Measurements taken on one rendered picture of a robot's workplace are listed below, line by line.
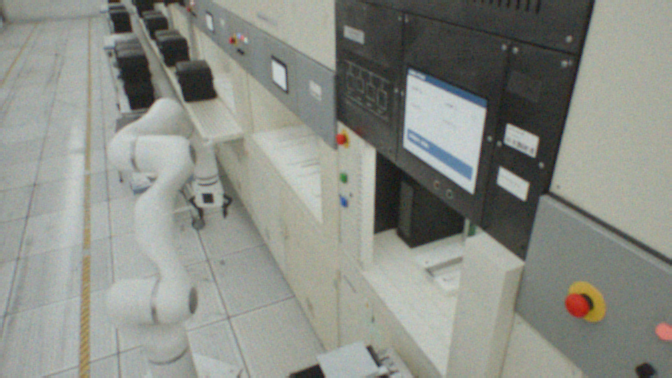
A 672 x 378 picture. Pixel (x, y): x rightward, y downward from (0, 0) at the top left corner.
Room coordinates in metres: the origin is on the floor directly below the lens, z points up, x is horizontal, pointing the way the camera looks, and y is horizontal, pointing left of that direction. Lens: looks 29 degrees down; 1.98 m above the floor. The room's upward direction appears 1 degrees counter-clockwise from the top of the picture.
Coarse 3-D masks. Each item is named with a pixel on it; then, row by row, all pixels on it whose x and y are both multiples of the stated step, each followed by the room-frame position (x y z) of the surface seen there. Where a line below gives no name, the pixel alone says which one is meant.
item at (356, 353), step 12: (348, 348) 0.79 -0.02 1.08; (360, 348) 0.79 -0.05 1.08; (372, 348) 0.88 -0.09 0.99; (324, 360) 0.76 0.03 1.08; (336, 360) 0.75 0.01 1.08; (348, 360) 0.75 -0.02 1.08; (360, 360) 0.75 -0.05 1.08; (372, 360) 0.75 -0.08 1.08; (300, 372) 0.81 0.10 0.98; (312, 372) 0.82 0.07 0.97; (324, 372) 0.72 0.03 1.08; (336, 372) 0.72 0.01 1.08; (348, 372) 0.72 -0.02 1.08; (360, 372) 0.72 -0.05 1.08; (372, 372) 0.72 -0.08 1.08; (384, 372) 0.78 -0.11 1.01
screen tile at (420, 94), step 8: (416, 88) 1.08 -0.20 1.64; (424, 88) 1.05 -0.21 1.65; (416, 96) 1.08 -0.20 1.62; (424, 96) 1.05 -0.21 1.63; (424, 104) 1.05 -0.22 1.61; (432, 104) 1.02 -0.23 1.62; (408, 112) 1.11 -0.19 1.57; (416, 112) 1.08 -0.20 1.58; (432, 112) 1.02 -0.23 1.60; (408, 120) 1.11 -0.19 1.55; (416, 120) 1.07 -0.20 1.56; (424, 120) 1.04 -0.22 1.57; (432, 120) 1.02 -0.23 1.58; (424, 128) 1.04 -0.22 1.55; (432, 128) 1.01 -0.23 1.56; (432, 136) 1.01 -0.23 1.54
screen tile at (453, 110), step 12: (444, 96) 0.99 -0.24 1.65; (444, 108) 0.98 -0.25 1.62; (456, 108) 0.94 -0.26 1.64; (468, 108) 0.91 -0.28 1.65; (456, 120) 0.94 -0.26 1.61; (468, 120) 0.91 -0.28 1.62; (444, 132) 0.97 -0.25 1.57; (468, 132) 0.90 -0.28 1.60; (456, 144) 0.93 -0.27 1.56; (468, 144) 0.90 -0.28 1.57; (468, 156) 0.89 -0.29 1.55
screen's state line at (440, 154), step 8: (408, 128) 1.10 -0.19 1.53; (408, 136) 1.10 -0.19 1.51; (416, 136) 1.07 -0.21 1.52; (416, 144) 1.07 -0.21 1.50; (424, 144) 1.04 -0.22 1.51; (432, 144) 1.01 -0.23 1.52; (432, 152) 1.01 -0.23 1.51; (440, 152) 0.98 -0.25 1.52; (448, 152) 0.95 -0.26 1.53; (440, 160) 0.97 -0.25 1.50; (448, 160) 0.95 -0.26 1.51; (456, 160) 0.92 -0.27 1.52; (456, 168) 0.92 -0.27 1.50; (464, 168) 0.90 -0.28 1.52; (472, 168) 0.88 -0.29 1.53; (464, 176) 0.90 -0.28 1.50
